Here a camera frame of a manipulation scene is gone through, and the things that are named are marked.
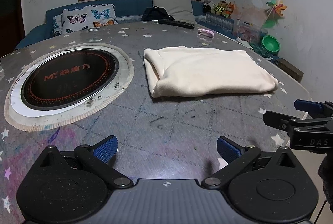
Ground colourful pinwheel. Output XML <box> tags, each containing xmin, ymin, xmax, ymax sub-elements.
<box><xmin>261</xmin><ymin>0</ymin><xmax>287</xmax><ymax>29</ymax></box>

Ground colourful plush toys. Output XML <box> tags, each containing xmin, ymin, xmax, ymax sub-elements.
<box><xmin>212</xmin><ymin>0</ymin><xmax>235</xmax><ymax>18</ymax></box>

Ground grey star-patterned tablecloth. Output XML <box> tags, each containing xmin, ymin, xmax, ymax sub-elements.
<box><xmin>1</xmin><ymin>22</ymin><xmax>311</xmax><ymax>223</ymax></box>

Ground panda plush toy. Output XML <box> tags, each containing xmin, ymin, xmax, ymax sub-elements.
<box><xmin>201</xmin><ymin>0</ymin><xmax>215</xmax><ymax>14</ymax></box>

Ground cream garment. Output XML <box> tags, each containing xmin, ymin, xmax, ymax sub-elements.
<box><xmin>144</xmin><ymin>46</ymin><xmax>279</xmax><ymax>98</ymax></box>

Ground small butterfly pillow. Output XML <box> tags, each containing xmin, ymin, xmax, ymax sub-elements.
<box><xmin>52</xmin><ymin>14</ymin><xmax>62</xmax><ymax>37</ymax></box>

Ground pink small object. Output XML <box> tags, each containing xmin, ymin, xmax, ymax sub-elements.
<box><xmin>198</xmin><ymin>28</ymin><xmax>215</xmax><ymax>38</ymax></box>

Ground large butterfly pillow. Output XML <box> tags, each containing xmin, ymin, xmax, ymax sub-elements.
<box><xmin>62</xmin><ymin>4</ymin><xmax>117</xmax><ymax>34</ymax></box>

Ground round induction cooktop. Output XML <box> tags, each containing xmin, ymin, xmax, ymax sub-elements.
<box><xmin>3</xmin><ymin>43</ymin><xmax>134</xmax><ymax>132</ymax></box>

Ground black remote bar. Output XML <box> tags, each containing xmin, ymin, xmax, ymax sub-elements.
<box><xmin>158</xmin><ymin>19</ymin><xmax>195</xmax><ymax>30</ymax></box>

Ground clear plastic toy box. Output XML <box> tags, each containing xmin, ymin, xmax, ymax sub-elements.
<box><xmin>232</xmin><ymin>19</ymin><xmax>267</xmax><ymax>43</ymax></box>

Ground black bag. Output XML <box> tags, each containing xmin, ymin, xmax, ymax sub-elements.
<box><xmin>141</xmin><ymin>6</ymin><xmax>174</xmax><ymax>21</ymax></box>

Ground white cushion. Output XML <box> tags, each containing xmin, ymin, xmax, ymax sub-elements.
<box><xmin>152</xmin><ymin>0</ymin><xmax>195</xmax><ymax>23</ymax></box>

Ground blue sofa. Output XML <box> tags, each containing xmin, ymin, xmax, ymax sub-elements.
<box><xmin>14</xmin><ymin>0</ymin><xmax>235</xmax><ymax>50</ymax></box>

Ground green plastic bowl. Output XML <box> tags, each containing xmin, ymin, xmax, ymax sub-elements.
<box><xmin>261</xmin><ymin>35</ymin><xmax>281</xmax><ymax>55</ymax></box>

